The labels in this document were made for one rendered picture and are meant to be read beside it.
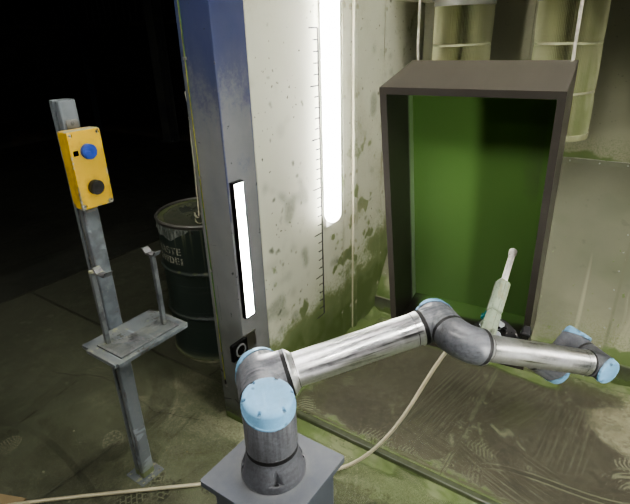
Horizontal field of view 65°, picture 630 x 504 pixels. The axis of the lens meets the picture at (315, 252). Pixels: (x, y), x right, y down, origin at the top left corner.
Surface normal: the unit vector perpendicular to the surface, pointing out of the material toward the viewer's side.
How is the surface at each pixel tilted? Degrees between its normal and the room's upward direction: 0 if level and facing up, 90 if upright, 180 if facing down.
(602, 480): 0
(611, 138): 90
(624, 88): 90
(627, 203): 57
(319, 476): 0
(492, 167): 102
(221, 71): 90
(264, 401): 5
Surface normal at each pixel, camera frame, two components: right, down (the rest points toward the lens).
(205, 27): -0.57, 0.34
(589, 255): -0.49, -0.21
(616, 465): -0.03, -0.91
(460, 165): -0.47, 0.54
